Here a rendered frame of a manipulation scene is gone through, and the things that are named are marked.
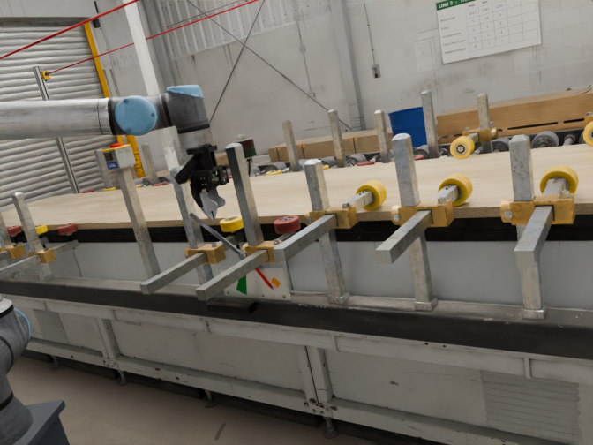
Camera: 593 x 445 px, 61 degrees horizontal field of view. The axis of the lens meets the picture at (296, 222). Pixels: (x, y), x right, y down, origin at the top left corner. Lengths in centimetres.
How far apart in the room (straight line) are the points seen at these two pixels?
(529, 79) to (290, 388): 693
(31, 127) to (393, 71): 791
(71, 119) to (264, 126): 917
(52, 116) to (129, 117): 17
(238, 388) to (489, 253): 123
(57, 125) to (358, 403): 134
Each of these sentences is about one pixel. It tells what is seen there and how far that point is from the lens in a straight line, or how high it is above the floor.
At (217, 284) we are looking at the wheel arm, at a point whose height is 85.
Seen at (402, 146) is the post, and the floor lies 111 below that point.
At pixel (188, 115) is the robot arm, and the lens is 138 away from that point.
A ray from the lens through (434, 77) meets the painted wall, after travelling 867.
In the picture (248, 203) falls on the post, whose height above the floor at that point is 100.
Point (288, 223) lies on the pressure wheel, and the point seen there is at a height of 90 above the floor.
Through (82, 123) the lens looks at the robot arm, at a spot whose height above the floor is 131.
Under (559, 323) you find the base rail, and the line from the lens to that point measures 122.
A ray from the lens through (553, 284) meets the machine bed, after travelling 144.
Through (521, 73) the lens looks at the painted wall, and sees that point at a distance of 836.
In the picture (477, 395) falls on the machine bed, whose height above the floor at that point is 28.
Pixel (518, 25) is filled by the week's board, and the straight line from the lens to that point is 833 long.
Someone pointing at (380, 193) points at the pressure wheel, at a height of 95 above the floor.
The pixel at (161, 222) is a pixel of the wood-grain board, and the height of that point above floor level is 89.
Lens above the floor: 129
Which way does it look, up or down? 15 degrees down
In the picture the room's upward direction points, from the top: 12 degrees counter-clockwise
